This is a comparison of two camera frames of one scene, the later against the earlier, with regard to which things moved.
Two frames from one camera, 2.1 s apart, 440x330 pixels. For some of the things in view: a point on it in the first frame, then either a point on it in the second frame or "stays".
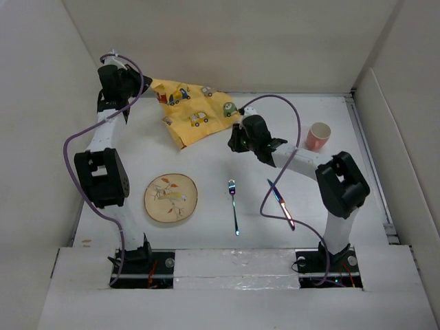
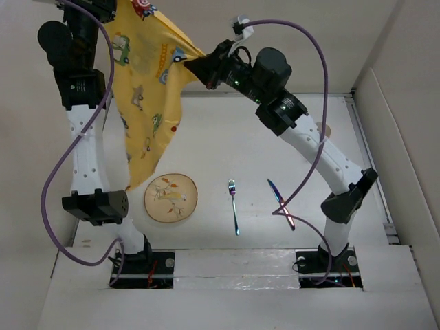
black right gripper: (233, 141) → (210, 68)
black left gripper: (130, 73) → (104, 9)
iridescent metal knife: (278, 196) stays
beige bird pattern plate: (170, 198) stays
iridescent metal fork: (232, 185) stays
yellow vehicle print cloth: (194, 111) → (150, 50)
